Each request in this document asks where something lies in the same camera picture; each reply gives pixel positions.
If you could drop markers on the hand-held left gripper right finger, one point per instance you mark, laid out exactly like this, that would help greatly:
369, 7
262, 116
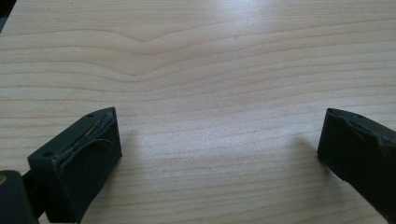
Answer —
361, 155

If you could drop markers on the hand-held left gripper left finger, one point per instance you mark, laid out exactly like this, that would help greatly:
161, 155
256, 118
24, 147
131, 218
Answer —
77, 165

